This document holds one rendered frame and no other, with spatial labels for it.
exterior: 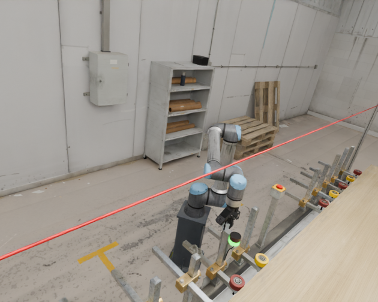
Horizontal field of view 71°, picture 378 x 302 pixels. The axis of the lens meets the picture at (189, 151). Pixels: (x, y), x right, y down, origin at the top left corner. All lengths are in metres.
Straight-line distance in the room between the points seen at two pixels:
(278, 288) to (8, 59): 3.02
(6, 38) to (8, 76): 0.36
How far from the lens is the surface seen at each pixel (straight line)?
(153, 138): 4.13
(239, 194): 1.50
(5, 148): 3.54
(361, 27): 9.14
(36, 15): 3.31
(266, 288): 1.65
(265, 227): 2.03
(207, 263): 1.70
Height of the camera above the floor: 2.11
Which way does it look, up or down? 25 degrees down
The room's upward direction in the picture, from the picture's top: 9 degrees clockwise
